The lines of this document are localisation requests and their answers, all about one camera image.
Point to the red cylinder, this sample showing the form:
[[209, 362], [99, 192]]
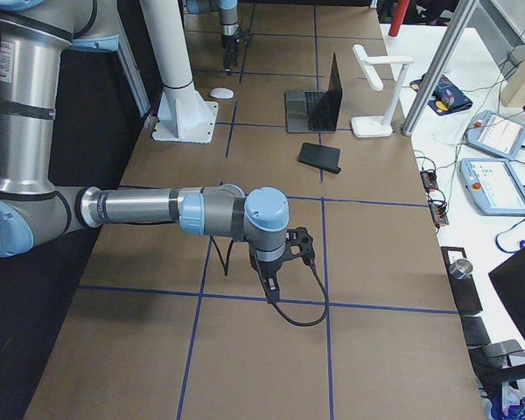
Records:
[[398, 18]]

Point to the white computer mouse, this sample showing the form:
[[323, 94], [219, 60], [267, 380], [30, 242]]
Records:
[[222, 93]]

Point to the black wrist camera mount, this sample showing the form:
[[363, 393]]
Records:
[[299, 244]]

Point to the teach pendant near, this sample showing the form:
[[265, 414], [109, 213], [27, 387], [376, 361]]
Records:
[[493, 186]]

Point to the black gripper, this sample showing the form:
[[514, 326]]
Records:
[[228, 44], [267, 267]]

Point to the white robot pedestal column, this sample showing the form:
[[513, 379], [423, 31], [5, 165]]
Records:
[[183, 115]]

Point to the white desk lamp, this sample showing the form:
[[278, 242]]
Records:
[[378, 125]]

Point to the metal cylinder weight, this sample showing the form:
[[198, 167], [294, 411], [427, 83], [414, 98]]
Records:
[[460, 269]]

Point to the aluminium frame post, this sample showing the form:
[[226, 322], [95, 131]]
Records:
[[449, 41]]

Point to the orange black hub near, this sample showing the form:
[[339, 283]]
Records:
[[438, 212]]

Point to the teach pendant far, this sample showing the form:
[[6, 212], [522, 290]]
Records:
[[496, 135]]

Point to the dark blue space pencil case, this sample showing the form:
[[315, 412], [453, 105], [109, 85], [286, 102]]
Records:
[[448, 99]]

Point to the orange black hub far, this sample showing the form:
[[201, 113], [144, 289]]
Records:
[[429, 180]]

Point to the teach pendant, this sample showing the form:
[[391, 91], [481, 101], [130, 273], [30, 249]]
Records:
[[493, 186], [496, 135]]

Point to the grey laptop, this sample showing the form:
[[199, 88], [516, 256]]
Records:
[[315, 111]]

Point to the black mouse pad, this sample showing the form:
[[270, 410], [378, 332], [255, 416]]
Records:
[[320, 156]]

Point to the orange black hub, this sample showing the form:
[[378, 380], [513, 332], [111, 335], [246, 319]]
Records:
[[429, 180], [438, 212]]

